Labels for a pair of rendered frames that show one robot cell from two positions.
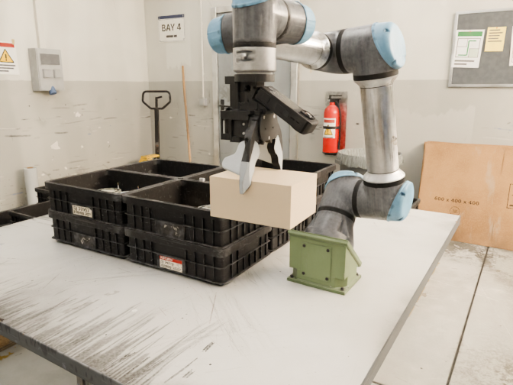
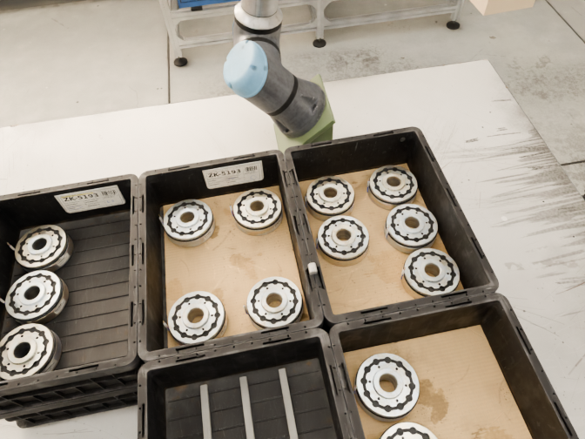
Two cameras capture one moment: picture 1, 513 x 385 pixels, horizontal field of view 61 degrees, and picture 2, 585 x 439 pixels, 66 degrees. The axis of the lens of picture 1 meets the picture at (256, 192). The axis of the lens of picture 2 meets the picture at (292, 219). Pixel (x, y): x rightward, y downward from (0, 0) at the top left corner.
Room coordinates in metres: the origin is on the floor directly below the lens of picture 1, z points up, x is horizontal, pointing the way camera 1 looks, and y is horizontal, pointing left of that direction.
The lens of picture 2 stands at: (1.81, 0.47, 1.62)
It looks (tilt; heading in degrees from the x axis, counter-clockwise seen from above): 55 degrees down; 232
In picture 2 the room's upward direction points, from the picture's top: 4 degrees counter-clockwise
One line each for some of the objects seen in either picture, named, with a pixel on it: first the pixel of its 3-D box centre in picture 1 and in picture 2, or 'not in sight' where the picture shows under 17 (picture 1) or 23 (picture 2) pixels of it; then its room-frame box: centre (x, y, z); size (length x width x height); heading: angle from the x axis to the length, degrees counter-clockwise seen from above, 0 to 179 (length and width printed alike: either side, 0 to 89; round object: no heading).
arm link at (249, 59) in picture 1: (253, 62); not in sight; (0.79, 0.00, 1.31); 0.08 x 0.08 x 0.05
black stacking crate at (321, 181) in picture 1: (282, 179); (68, 286); (1.89, -0.11, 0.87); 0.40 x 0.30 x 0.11; 59
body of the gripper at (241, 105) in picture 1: (250, 108); not in sight; (0.80, 0.01, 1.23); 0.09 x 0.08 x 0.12; 62
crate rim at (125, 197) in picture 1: (198, 196); (379, 213); (1.38, 0.19, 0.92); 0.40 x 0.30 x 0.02; 59
